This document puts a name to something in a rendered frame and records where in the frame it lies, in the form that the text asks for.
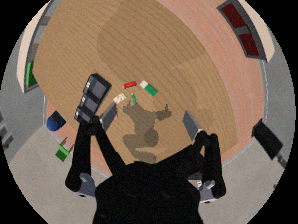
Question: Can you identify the white domino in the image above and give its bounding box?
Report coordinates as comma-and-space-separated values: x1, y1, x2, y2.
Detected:
113, 92, 126, 103

